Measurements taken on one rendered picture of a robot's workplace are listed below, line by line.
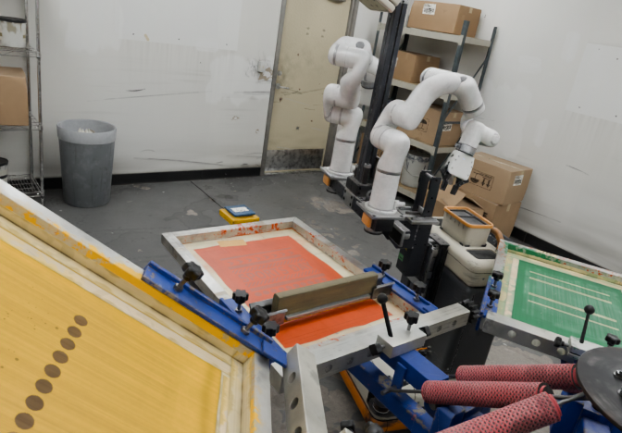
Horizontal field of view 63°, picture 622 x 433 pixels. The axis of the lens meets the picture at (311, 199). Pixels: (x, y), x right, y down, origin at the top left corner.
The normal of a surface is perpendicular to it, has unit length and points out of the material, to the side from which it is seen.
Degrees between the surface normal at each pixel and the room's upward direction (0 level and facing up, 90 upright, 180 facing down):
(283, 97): 90
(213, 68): 90
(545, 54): 90
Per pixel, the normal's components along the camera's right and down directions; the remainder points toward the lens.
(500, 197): -0.75, 0.11
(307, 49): 0.58, 0.36
